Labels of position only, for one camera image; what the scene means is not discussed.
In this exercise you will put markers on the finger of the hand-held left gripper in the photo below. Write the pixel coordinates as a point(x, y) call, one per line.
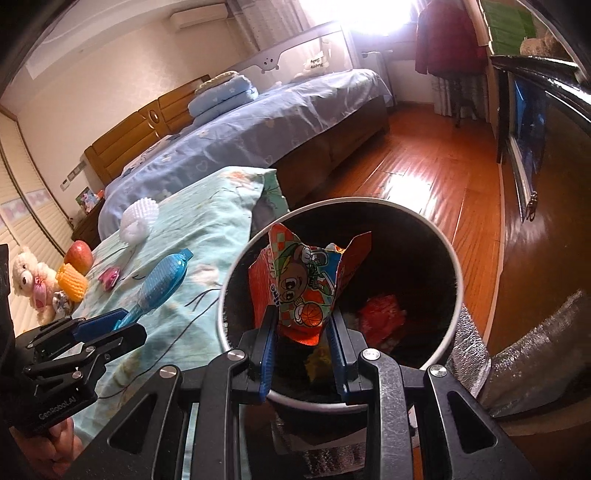
point(94, 323)
point(117, 341)

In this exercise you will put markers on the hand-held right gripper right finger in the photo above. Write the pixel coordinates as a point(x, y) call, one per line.
point(336, 357)

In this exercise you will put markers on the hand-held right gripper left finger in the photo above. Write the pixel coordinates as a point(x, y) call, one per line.
point(268, 355)

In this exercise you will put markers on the large yellow foam fruit net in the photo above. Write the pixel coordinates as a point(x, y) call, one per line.
point(71, 281)

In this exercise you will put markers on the small pink candy wrapper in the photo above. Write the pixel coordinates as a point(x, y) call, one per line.
point(110, 278)

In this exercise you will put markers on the orange cartoon snack wrapper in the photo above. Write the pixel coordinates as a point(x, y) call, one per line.
point(300, 286)

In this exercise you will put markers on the blue foil wrapper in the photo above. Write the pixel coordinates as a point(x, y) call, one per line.
point(161, 277)

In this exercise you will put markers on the white foam fruit net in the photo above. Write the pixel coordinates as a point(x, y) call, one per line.
point(138, 221)

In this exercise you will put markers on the round black waste bin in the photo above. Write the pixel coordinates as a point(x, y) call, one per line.
point(415, 258)

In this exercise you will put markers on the person's left hand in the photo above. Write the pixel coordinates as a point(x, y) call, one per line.
point(64, 441)

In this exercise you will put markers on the red apple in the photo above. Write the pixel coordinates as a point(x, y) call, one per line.
point(78, 256)

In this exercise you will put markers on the cream teddy bear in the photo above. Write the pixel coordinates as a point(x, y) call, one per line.
point(27, 277)

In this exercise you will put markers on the wooden nightstand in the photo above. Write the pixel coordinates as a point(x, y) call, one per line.
point(87, 230)

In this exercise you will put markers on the cream sliding wardrobe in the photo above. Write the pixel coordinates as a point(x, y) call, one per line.
point(27, 184)

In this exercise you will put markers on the flat patterned pillow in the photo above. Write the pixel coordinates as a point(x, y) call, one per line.
point(143, 159)

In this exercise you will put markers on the wooden headboard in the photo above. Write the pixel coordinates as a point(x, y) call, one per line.
point(129, 138)

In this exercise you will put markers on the silver insulation foil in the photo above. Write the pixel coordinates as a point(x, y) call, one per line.
point(531, 350)

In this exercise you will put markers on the bed with blue sheet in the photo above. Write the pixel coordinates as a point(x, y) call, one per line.
point(258, 120)

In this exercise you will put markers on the folded blue quilt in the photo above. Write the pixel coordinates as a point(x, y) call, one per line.
point(217, 100)

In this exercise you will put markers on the glossy wooden cabinet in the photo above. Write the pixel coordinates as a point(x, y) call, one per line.
point(554, 221)

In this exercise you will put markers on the pale pillow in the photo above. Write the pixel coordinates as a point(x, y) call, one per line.
point(214, 81)

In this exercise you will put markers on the white radiator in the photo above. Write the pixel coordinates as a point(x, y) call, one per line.
point(385, 78)

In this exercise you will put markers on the wooden coat stand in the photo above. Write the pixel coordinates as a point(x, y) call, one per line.
point(461, 101)

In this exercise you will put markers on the grey patterned curtain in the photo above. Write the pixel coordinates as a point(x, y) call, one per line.
point(272, 23)
point(443, 92)

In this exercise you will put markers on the dark red coat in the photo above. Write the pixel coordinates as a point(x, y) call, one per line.
point(448, 41)

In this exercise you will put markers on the bright window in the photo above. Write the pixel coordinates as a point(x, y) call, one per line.
point(369, 14)

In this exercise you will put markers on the brown teddy bear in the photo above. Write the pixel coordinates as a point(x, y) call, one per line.
point(538, 46)

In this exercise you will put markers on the green carton stack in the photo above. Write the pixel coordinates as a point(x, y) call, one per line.
point(508, 25)

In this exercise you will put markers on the photo frame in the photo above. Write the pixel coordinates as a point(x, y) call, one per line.
point(84, 198)

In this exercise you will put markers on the wall switch panel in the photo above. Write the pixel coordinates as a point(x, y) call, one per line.
point(69, 177)

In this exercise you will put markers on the grey bed guard rail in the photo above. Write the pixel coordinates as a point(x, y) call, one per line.
point(295, 50)

